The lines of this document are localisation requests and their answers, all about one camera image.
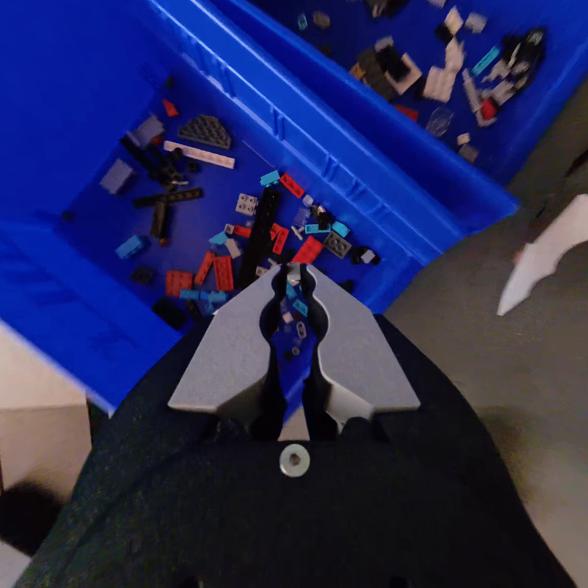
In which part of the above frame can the pile of white grey bricks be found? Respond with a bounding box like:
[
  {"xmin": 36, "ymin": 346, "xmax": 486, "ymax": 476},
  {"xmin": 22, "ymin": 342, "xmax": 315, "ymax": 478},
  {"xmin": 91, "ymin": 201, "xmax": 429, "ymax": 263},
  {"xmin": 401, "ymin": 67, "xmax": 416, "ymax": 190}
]
[{"xmin": 296, "ymin": 0, "xmax": 547, "ymax": 164}]

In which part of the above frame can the blue plastic bin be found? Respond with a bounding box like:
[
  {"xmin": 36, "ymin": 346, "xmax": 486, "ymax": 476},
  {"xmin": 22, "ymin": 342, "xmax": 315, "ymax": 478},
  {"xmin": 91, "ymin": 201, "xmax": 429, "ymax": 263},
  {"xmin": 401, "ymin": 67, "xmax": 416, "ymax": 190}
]
[
  {"xmin": 202, "ymin": 0, "xmax": 588, "ymax": 267},
  {"xmin": 0, "ymin": 0, "xmax": 444, "ymax": 416}
]

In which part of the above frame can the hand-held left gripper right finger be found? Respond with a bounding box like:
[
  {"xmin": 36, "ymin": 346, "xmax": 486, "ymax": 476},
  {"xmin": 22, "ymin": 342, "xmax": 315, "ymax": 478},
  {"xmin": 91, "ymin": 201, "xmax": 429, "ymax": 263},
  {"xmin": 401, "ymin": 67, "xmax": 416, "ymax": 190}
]
[{"xmin": 299, "ymin": 263, "xmax": 422, "ymax": 441}]

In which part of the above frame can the pile of red black cyan bricks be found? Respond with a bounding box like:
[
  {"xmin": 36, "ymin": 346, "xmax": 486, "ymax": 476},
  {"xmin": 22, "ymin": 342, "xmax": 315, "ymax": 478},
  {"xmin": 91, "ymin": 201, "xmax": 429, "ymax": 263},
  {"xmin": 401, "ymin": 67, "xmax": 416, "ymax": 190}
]
[{"xmin": 62, "ymin": 76, "xmax": 382, "ymax": 329}]

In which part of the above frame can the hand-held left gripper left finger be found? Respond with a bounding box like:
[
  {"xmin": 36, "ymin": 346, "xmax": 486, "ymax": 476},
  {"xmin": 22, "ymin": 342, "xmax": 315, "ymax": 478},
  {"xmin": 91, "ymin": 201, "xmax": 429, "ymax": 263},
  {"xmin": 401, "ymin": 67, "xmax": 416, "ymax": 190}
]
[{"xmin": 167, "ymin": 264, "xmax": 290, "ymax": 441}]

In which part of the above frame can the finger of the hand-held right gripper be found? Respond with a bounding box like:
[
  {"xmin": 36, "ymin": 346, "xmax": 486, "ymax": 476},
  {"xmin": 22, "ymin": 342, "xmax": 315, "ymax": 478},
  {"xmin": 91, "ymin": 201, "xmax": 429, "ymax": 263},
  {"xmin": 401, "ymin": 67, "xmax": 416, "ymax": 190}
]
[{"xmin": 497, "ymin": 194, "xmax": 588, "ymax": 318}]

